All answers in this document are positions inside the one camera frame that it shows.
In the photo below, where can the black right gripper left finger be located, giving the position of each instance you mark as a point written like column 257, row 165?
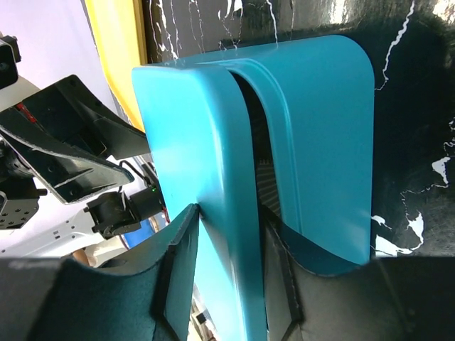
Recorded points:
column 143, row 294

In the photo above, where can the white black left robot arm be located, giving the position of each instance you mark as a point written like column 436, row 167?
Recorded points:
column 59, row 228

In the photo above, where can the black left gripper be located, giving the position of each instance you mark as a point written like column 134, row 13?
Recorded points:
column 64, row 136

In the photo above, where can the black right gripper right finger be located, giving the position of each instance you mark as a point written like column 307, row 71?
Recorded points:
column 312, row 294

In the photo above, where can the orange plastic tray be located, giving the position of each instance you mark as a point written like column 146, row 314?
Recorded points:
column 118, row 30

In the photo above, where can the teal tin box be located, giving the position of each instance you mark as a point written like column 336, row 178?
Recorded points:
column 318, row 98

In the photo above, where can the teal tin lid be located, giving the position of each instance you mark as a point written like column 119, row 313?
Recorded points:
column 198, row 128

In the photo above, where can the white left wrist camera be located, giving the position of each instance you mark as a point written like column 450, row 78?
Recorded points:
column 9, row 64

